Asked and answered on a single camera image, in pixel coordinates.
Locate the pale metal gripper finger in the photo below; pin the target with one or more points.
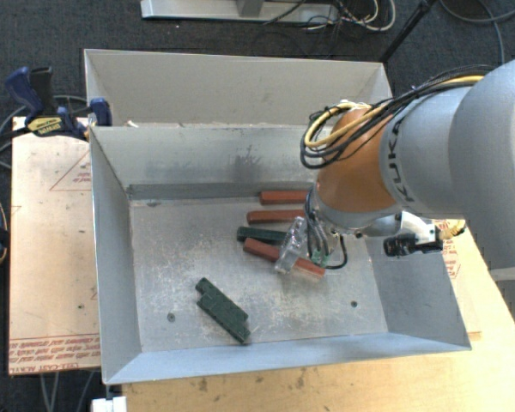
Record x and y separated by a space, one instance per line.
288 258
298 230

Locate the red-brown flat block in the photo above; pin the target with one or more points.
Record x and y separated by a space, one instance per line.
283 197
259 248
272 216

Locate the dark green flat block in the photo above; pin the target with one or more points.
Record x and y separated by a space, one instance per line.
225 321
257 233
221 298

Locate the grey metal bin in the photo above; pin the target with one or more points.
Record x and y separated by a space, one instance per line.
223 247

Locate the black cylinder on white bracket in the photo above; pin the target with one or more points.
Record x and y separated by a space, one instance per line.
412 244

